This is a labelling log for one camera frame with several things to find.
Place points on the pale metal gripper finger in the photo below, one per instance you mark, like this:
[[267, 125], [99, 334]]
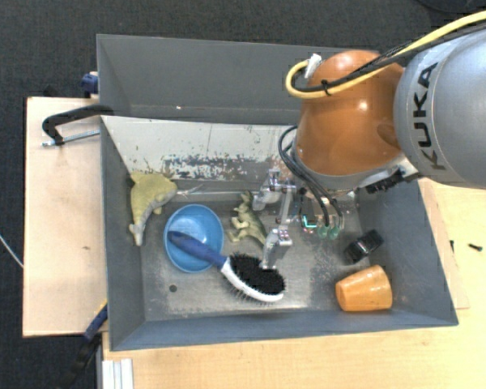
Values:
[[267, 197], [272, 249]]

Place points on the green toy dinosaur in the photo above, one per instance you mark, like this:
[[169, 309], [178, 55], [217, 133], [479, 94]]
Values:
[[248, 222]]

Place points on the small black cap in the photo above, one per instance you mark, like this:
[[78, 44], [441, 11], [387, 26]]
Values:
[[363, 246]]

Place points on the blue bowl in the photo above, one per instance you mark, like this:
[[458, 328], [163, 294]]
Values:
[[196, 221]]

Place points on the orange cup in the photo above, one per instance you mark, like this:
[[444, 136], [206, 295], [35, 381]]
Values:
[[364, 289]]

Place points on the yellow-green plush toy animal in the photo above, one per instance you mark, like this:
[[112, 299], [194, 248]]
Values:
[[147, 195]]

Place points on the grey metal bin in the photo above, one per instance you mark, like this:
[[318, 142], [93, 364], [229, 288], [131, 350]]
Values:
[[210, 75]]

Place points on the pale wood flat board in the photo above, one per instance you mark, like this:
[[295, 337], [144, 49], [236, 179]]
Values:
[[65, 217]]

